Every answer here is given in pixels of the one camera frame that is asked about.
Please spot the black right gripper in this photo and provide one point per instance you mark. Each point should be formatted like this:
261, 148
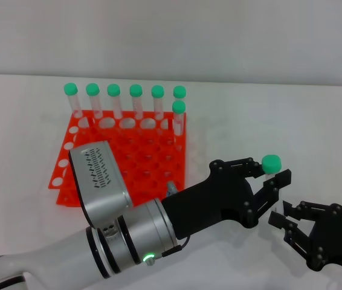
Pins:
340, 238

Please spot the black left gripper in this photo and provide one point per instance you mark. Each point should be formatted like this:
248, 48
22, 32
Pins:
207, 202

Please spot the clear green-capped test tube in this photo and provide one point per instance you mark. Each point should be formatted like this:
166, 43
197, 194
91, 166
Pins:
179, 91
157, 91
179, 106
113, 90
70, 89
92, 89
271, 163
136, 90

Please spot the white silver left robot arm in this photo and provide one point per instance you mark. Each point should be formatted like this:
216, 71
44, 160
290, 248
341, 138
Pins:
62, 256

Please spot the orange plastic test tube rack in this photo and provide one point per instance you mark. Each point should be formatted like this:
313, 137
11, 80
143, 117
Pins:
147, 151

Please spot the grey metal connector plug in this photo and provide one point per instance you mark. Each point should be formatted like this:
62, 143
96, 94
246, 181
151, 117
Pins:
171, 188

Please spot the silver vented wrist camera box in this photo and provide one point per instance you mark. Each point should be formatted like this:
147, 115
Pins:
98, 175

